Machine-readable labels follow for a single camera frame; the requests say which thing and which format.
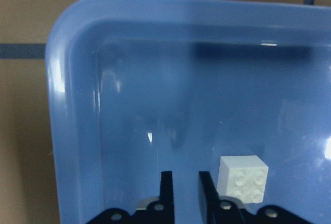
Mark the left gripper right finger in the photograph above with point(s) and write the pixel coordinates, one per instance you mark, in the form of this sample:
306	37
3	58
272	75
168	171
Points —
215	208

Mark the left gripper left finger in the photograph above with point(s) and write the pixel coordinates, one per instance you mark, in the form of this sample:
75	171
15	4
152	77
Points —
162	210

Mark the white block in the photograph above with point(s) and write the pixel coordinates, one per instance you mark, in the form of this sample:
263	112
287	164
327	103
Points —
242	177

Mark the blue plastic tray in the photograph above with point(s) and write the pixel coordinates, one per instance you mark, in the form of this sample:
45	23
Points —
137	87

